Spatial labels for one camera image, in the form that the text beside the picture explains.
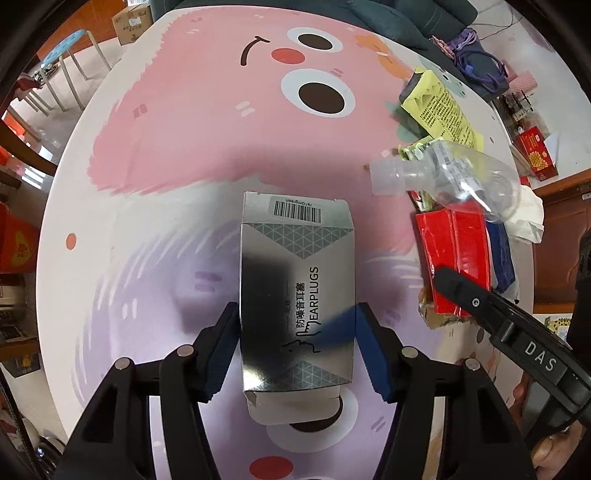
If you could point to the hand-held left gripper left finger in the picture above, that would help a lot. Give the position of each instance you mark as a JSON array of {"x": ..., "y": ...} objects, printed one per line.
[{"x": 221, "y": 350}]

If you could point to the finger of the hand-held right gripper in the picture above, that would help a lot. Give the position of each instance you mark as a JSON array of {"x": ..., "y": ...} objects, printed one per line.
[{"x": 466, "y": 293}]

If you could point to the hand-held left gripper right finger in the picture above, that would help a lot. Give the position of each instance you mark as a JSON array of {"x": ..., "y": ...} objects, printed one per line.
[{"x": 371, "y": 350}]

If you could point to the red cardboard box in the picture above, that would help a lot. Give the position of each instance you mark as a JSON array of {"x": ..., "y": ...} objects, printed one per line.
[{"x": 457, "y": 249}]

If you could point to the white tissue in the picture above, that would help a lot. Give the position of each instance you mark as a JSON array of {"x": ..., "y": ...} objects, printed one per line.
[{"x": 528, "y": 212}]

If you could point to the silver cardboard box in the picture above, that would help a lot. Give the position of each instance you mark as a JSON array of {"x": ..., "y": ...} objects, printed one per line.
[{"x": 295, "y": 258}]

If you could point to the yellow plastic bag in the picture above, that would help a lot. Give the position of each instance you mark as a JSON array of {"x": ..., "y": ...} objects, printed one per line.
[{"x": 438, "y": 106}]

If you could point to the person's right hand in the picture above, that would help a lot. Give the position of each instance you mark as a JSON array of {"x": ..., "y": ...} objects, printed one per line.
[{"x": 554, "y": 454}]

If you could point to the brown crumpled wrapper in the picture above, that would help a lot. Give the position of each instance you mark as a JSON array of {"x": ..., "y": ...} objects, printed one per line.
[{"x": 438, "y": 314}]

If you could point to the dark blue packet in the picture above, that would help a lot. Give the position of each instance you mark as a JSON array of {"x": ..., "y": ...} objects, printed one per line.
[{"x": 501, "y": 254}]

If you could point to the clear plastic bottle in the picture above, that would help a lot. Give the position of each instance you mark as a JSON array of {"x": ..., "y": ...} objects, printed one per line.
[{"x": 461, "y": 175}]

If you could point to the wooden door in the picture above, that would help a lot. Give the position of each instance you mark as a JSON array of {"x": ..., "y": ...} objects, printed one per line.
[{"x": 563, "y": 207}]

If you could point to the red gift box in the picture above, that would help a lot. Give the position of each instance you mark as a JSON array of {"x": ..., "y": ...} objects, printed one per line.
[{"x": 535, "y": 152}]

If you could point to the pink gift bag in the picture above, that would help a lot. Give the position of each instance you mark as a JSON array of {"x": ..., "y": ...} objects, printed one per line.
[{"x": 521, "y": 81}]

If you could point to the cartoon printed tablecloth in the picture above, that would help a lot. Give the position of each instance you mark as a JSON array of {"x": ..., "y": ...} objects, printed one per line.
[{"x": 161, "y": 138}]

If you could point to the purple backpack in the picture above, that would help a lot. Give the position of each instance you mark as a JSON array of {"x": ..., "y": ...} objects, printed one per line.
[{"x": 480, "y": 64}]

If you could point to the red container yellow print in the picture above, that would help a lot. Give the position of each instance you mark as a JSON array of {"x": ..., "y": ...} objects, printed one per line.
[{"x": 18, "y": 240}]

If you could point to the dark teal sofa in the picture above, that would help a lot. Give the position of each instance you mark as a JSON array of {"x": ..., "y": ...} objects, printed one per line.
[{"x": 427, "y": 44}]

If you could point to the wooden dining table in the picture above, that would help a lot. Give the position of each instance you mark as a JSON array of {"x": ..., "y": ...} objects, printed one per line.
[{"x": 27, "y": 152}]

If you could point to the brown cardboard box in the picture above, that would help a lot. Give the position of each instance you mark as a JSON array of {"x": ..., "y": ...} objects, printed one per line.
[{"x": 134, "y": 23}]

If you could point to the blue seat stool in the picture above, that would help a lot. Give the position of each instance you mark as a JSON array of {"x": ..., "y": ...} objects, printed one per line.
[{"x": 62, "y": 46}]

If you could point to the wall poster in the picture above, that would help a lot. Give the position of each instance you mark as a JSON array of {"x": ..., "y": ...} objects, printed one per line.
[{"x": 556, "y": 325}]

